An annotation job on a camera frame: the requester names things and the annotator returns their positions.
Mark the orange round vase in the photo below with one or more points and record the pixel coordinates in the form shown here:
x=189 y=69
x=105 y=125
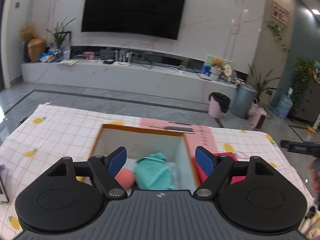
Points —
x=36 y=50

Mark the white marble television console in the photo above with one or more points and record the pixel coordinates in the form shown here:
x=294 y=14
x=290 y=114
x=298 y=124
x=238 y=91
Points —
x=125 y=76

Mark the green potted grass plant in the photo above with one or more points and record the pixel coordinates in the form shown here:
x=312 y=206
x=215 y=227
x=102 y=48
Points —
x=61 y=31

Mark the yellow toy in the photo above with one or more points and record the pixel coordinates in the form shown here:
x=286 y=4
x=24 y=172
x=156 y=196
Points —
x=310 y=130

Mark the dried yellow flowers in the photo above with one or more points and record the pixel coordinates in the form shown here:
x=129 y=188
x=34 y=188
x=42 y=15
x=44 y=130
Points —
x=28 y=31

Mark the pink photo frame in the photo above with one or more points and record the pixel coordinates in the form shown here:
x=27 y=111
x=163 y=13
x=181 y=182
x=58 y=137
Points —
x=89 y=55

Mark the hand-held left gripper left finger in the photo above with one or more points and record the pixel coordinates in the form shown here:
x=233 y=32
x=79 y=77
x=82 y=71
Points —
x=117 y=161

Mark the tall leafy potted plant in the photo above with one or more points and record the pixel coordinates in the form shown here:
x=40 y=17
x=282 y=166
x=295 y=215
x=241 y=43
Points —
x=261 y=82

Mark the yellow green papers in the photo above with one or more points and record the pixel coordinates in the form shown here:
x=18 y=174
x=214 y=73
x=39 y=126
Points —
x=68 y=62

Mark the lemon print checked tablecloth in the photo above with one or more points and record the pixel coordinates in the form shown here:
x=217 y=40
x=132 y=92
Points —
x=57 y=135

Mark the blue snack packets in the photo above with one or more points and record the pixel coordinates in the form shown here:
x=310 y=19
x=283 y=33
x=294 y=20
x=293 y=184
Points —
x=48 y=57

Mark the bushy green plant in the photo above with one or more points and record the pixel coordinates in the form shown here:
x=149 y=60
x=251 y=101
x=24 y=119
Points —
x=303 y=77

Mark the person's right hand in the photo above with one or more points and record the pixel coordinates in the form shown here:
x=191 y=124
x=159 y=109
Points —
x=316 y=180

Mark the small pink heater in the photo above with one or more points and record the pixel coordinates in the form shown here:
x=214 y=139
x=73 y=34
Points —
x=258 y=118

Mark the black wall television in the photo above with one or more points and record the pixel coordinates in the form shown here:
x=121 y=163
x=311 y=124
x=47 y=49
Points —
x=132 y=8

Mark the framed wall picture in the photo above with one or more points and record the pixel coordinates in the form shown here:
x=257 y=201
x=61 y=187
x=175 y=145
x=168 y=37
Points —
x=280 y=13

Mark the red felt pouch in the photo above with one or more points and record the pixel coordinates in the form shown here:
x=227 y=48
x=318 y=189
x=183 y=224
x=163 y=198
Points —
x=238 y=180

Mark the small black box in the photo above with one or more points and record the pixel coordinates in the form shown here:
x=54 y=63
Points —
x=108 y=61

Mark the clear plastic bag with vase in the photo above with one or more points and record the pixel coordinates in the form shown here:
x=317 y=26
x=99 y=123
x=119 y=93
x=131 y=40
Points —
x=65 y=47

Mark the white charger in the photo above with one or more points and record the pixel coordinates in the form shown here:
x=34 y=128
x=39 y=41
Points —
x=180 y=70

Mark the pink printed sheet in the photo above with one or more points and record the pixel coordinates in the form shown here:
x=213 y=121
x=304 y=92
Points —
x=200 y=140

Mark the grey metal trash can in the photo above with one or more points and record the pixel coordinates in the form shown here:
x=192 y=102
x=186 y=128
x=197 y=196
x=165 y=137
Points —
x=242 y=101

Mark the coral soft ball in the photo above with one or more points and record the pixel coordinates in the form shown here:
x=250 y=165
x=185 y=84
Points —
x=125 y=178

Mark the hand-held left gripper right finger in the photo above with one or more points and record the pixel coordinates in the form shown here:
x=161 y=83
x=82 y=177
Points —
x=203 y=161

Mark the white router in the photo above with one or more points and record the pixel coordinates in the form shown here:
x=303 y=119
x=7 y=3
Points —
x=123 y=58

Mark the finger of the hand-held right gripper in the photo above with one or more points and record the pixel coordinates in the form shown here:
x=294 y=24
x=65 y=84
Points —
x=300 y=147

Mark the teal cloth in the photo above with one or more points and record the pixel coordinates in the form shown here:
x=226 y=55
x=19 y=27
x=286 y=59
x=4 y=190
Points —
x=152 y=172

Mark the dark cabinet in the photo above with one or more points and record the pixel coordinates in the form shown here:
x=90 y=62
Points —
x=308 y=102

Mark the pink trash bin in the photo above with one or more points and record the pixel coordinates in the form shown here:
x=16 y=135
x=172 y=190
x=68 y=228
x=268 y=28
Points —
x=218 y=105

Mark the blue water bottle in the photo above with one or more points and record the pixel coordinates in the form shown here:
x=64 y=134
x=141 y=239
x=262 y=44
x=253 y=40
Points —
x=284 y=105

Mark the black remote control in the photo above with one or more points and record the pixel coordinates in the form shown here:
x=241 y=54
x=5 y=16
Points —
x=175 y=130

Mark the hanging green vine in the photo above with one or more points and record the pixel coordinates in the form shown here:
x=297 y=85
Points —
x=277 y=33

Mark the orange cardboard box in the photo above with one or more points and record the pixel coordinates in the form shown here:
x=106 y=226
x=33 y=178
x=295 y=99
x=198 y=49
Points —
x=160 y=142

